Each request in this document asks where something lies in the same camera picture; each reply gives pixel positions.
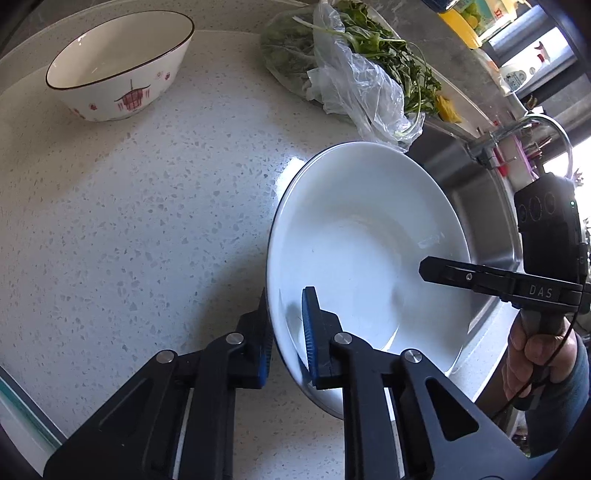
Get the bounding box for red printed white bowl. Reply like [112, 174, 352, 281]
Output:
[45, 10, 195, 123]

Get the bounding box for red brush holder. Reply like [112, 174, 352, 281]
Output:
[495, 133, 546, 178]

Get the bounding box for yellow sponge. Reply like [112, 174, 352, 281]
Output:
[435, 93, 463, 124]

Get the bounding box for plastic bag of greens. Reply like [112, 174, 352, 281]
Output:
[259, 0, 443, 154]

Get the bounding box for person's right hand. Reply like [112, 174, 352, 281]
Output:
[505, 318, 579, 402]

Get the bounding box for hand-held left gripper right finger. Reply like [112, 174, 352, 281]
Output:
[300, 286, 546, 480]

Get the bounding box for white deep plate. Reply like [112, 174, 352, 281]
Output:
[274, 154, 346, 422]
[266, 141, 473, 384]

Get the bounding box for white dish soap bottle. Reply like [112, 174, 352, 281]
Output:
[500, 41, 551, 96]

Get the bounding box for chrome faucet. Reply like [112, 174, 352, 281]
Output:
[465, 113, 576, 186]

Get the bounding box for stainless steel sink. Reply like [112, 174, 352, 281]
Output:
[406, 115, 542, 416]

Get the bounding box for window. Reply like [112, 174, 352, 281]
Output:
[480, 0, 591, 100]

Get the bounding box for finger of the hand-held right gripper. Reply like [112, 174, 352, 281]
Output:
[419, 256, 514, 302]

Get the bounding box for yellow cooking oil bottle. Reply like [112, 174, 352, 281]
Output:
[438, 0, 509, 50]

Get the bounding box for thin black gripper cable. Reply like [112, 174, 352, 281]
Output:
[488, 314, 583, 422]

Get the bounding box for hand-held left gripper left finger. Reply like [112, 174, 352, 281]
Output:
[44, 287, 274, 480]

